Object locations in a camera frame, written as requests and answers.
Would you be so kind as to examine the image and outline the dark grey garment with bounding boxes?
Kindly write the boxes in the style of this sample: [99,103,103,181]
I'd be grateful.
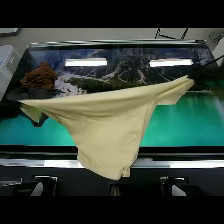
[5,86,58,128]

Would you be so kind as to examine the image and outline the cream T-shirt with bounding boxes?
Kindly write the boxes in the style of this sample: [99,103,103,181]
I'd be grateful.
[19,75,196,181]

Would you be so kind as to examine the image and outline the brown garment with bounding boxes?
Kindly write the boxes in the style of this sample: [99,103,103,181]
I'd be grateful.
[19,61,60,91]

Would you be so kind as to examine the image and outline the silver frame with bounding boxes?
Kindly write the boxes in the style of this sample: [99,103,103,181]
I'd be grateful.
[0,155,224,197]

